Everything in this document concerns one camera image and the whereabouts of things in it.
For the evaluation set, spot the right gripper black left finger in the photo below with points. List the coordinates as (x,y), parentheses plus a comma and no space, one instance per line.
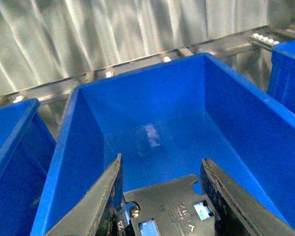
(97,212)

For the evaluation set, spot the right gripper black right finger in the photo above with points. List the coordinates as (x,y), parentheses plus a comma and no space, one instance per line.
(240,213)

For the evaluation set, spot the left blue plastic bin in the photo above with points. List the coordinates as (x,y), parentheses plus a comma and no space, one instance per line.
(26,150)

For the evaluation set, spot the blue plastic bin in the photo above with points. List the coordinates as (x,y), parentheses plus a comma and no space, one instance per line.
(282,79)
(164,120)
(26,150)

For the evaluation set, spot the middle blue plastic bin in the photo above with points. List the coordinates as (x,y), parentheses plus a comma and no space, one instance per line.
(164,120)

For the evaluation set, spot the right blue plastic bin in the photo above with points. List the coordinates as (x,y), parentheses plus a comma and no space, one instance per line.
(282,79)

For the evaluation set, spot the right roller track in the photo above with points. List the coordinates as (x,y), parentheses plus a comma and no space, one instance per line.
(263,41)

